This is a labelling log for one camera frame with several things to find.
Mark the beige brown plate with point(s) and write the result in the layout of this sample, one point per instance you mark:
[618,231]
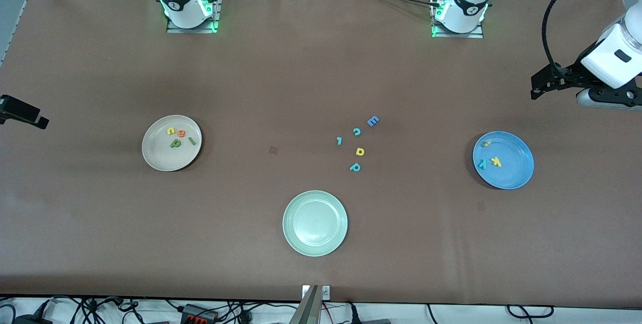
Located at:
[160,156]

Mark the green letter P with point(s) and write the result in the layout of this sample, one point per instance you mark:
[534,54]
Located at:
[175,143]

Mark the aluminium camera post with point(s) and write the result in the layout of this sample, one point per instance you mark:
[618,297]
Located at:
[307,309]

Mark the teal letter Y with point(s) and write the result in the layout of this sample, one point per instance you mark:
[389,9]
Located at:
[482,164]

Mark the blue letter E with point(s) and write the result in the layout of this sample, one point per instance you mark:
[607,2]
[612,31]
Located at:
[372,121]

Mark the pale green plate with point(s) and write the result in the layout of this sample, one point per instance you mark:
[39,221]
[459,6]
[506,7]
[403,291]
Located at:
[315,223]

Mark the blue plate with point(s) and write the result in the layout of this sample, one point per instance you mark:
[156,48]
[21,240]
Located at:
[509,173]

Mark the white post bracket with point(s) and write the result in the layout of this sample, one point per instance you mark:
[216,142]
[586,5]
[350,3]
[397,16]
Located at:
[326,292]

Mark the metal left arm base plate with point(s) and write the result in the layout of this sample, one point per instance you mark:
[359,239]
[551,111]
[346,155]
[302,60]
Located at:
[471,35]

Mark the black orange power strip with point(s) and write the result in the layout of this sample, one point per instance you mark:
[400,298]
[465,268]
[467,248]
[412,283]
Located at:
[198,312]

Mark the yellow letter K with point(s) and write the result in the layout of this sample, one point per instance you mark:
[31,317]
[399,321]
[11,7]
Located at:
[496,161]

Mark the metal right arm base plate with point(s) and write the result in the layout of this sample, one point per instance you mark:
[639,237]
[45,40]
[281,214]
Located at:
[175,29]

